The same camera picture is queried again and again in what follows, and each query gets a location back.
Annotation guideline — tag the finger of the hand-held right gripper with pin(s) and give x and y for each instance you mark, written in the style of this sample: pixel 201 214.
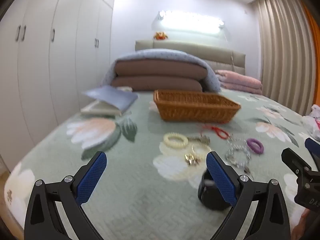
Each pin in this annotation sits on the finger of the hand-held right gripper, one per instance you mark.
pixel 312 146
pixel 293 161

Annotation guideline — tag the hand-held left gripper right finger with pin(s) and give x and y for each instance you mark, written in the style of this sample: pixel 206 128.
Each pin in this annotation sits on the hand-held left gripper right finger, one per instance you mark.
pixel 221 180

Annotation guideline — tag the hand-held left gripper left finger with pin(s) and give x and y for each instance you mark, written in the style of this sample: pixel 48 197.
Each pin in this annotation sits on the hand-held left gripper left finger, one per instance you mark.
pixel 92 177

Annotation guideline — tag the gold jewelry piece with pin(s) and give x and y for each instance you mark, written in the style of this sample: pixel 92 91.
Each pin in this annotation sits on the gold jewelry piece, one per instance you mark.
pixel 191 158

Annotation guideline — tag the brown wicker basket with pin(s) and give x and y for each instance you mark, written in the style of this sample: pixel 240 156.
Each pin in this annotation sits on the brown wicker basket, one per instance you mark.
pixel 195 110

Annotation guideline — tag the white plastic bag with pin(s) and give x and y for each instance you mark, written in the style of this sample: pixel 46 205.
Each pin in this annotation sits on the white plastic bag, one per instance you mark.
pixel 312 122

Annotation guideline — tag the silver keys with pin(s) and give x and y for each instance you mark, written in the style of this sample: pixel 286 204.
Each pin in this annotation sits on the silver keys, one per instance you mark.
pixel 201 139

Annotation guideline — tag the green floral bedspread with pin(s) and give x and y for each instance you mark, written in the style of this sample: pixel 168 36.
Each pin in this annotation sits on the green floral bedspread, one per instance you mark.
pixel 140 187

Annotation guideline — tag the blue notebook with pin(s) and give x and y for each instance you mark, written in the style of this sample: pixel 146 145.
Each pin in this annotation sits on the blue notebook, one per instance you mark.
pixel 115 97

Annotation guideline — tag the orange curtain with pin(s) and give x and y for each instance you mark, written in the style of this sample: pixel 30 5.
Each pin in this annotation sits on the orange curtain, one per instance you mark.
pixel 313 62

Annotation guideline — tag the white folded cloth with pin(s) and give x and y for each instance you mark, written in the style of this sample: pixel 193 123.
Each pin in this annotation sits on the white folded cloth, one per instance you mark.
pixel 124 88

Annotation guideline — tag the pink folded blanket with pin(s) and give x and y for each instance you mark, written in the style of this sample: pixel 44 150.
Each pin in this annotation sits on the pink folded blanket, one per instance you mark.
pixel 240 82

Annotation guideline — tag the beige pleated curtain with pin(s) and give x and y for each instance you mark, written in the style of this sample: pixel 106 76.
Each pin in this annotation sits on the beige pleated curtain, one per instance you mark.
pixel 282 55

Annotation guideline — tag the brown pillow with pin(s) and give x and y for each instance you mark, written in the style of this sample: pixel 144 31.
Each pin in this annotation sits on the brown pillow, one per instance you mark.
pixel 160 68
pixel 155 83

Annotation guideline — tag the white wardrobe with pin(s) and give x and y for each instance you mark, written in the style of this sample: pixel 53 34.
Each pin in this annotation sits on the white wardrobe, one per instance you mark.
pixel 62 55

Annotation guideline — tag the folded brown and blue quilts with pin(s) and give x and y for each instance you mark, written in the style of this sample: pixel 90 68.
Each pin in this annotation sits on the folded brown and blue quilts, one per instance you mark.
pixel 160 53

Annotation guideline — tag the orange plush toy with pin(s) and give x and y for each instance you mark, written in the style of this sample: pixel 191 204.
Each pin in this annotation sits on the orange plush toy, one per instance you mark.
pixel 160 36

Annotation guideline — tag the bright wall light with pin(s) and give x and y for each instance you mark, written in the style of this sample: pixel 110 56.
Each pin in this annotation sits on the bright wall light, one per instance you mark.
pixel 190 22

